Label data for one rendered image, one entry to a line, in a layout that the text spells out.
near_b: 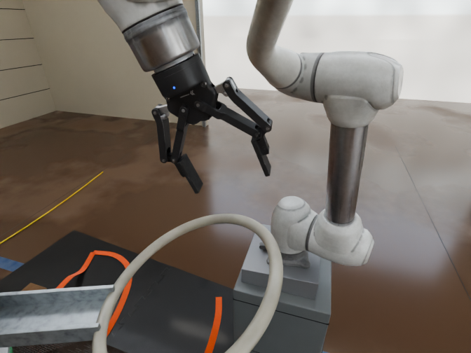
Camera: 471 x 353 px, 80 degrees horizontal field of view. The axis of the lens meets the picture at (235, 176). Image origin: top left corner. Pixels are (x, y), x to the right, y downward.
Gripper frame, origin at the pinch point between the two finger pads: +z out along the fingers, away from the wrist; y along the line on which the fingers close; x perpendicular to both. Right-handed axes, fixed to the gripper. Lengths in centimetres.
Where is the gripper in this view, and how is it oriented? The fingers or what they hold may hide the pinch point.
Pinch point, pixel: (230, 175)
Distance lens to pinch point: 49.5
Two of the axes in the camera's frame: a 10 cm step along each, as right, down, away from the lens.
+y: -9.1, 2.3, 3.5
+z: 3.8, 8.0, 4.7
